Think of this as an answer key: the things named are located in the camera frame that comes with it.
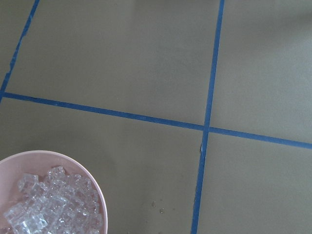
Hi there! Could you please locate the pile of clear ice cubes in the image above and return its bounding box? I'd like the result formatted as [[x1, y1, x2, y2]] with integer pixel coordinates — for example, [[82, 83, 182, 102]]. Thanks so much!
[[0, 166, 104, 234]]

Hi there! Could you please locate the pink bowl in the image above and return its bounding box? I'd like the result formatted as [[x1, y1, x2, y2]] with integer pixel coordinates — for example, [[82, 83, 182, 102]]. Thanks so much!
[[0, 150, 108, 234]]

